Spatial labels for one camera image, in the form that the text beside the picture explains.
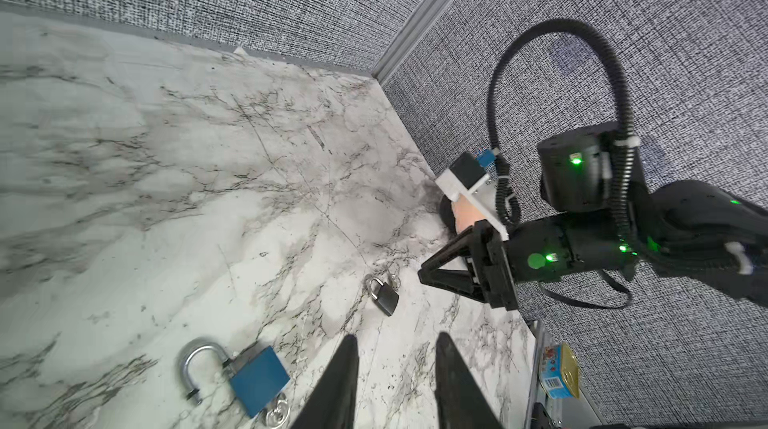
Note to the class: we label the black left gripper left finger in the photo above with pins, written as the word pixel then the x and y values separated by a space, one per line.
pixel 332 403

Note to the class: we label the blue padlock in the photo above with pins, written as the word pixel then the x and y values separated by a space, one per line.
pixel 256 376

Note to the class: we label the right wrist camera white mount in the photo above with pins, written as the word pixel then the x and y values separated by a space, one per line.
pixel 462 180

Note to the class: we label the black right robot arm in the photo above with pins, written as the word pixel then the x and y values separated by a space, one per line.
pixel 686 229

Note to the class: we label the pink plush doll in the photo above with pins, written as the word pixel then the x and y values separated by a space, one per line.
pixel 458 215

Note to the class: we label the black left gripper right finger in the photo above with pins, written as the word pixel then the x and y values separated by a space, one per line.
pixel 460 402

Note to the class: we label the small colourful box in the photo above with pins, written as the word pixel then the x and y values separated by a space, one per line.
pixel 559 372

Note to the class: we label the small black padlock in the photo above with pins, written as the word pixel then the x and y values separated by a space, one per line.
pixel 383 295

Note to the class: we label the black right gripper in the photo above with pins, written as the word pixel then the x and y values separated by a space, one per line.
pixel 451 268

